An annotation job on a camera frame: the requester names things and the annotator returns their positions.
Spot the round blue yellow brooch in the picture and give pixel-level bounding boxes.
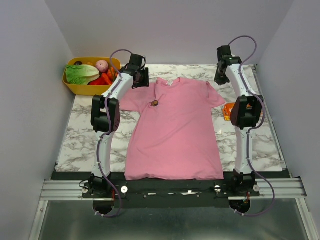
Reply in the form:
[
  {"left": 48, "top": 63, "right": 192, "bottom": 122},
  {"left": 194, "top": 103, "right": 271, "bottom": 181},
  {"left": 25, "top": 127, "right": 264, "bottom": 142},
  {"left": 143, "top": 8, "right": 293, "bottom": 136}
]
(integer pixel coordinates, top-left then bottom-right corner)
[{"left": 150, "top": 100, "right": 159, "bottom": 107}]

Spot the pink t-shirt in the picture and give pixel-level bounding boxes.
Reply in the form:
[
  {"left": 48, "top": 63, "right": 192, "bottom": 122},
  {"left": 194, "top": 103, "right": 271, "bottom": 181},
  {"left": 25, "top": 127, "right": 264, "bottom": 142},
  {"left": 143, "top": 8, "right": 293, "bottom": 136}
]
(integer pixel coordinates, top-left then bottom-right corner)
[{"left": 120, "top": 78, "right": 225, "bottom": 181}]

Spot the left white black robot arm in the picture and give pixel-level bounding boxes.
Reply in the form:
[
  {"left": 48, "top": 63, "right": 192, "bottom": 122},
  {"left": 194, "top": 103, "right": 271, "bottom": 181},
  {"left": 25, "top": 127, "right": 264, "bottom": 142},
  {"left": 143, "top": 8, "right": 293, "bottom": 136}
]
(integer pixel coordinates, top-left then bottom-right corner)
[{"left": 88, "top": 53, "right": 149, "bottom": 198}]

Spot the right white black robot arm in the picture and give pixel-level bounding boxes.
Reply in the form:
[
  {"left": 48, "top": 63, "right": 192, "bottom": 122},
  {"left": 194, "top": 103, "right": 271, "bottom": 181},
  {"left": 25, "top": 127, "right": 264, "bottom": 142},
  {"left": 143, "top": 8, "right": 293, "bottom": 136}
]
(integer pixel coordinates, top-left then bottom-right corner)
[{"left": 214, "top": 45, "right": 263, "bottom": 196}]

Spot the pink toy onion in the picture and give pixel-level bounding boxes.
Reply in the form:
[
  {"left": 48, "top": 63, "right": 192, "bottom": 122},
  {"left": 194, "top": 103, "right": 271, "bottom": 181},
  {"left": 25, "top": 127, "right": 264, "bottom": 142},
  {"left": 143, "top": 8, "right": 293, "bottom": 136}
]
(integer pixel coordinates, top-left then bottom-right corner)
[{"left": 95, "top": 59, "right": 109, "bottom": 73}]

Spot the red toy pepper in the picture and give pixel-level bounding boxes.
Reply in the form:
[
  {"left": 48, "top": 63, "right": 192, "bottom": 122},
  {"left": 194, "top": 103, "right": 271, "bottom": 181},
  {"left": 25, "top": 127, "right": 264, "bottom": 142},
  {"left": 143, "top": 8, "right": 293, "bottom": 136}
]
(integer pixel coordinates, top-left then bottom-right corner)
[{"left": 89, "top": 77, "right": 106, "bottom": 86}]

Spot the orange black packet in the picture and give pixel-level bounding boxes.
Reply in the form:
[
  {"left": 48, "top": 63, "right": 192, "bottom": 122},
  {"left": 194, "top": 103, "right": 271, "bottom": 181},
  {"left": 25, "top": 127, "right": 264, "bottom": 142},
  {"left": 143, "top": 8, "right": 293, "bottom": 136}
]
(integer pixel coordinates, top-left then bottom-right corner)
[{"left": 221, "top": 102, "right": 235, "bottom": 122}]

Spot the green toy lettuce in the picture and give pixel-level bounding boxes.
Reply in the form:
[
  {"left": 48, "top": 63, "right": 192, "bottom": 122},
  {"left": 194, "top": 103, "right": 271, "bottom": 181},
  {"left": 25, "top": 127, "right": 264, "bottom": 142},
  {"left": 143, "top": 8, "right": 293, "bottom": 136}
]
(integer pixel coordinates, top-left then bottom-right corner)
[{"left": 65, "top": 64, "right": 100, "bottom": 85}]

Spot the dark purple toy eggplant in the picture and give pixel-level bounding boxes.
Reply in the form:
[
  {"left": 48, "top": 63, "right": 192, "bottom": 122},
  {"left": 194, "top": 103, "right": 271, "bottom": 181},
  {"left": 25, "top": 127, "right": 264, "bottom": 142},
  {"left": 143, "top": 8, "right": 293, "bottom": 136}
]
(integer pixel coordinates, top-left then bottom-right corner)
[{"left": 74, "top": 61, "right": 82, "bottom": 66}]

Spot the yellow plastic bin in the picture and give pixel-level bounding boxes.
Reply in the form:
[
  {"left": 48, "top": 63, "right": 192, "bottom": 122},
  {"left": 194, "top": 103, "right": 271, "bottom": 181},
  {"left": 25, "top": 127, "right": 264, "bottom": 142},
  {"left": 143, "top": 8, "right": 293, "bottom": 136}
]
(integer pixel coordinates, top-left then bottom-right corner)
[{"left": 62, "top": 57, "right": 121, "bottom": 96}]

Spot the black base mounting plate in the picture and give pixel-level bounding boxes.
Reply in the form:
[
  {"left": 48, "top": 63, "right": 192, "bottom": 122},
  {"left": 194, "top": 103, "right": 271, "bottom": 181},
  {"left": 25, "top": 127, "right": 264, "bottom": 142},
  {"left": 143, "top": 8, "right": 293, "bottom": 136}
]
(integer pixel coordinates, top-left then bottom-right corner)
[{"left": 51, "top": 172, "right": 260, "bottom": 212}]

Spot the aluminium frame rail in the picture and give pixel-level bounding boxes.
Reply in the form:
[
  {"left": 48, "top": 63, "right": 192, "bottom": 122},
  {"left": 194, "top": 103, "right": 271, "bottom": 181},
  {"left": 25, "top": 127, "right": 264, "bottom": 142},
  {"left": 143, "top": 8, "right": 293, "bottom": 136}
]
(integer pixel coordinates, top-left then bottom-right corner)
[{"left": 40, "top": 178, "right": 307, "bottom": 201}]

